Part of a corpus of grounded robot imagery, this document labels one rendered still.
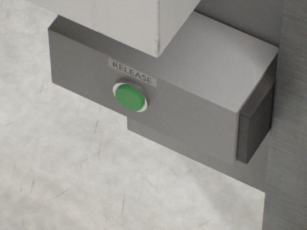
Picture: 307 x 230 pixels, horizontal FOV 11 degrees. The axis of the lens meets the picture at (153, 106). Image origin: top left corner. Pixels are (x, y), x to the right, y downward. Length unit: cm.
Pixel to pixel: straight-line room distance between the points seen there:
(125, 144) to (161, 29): 163
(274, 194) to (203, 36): 19
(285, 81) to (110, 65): 16
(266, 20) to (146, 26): 23
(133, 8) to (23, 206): 158
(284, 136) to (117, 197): 133
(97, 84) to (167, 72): 9
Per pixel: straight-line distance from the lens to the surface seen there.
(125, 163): 287
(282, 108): 149
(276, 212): 162
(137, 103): 150
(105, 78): 151
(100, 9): 129
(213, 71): 147
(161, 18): 126
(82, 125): 292
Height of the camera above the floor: 233
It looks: 52 degrees down
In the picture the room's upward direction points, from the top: straight up
